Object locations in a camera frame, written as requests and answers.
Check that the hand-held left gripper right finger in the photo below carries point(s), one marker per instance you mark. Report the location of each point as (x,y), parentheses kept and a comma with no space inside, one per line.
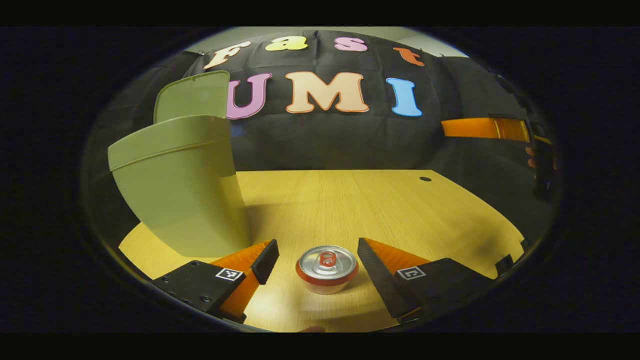
(382,282)

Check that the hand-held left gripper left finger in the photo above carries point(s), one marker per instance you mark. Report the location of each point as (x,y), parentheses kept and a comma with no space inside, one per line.
(266,261)

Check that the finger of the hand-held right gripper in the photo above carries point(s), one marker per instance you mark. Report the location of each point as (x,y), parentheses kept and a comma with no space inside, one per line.
(475,128)

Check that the red pop can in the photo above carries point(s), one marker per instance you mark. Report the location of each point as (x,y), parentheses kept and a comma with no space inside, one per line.
(327,277)

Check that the light green desktop garbage bin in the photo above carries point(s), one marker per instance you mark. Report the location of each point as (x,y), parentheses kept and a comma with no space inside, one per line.
(180,200)

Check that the wooden desktop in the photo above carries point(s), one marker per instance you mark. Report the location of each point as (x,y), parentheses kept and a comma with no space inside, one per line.
(350,210)

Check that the black backdrop cloth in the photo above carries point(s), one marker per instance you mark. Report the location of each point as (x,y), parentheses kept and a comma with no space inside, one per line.
(325,140)

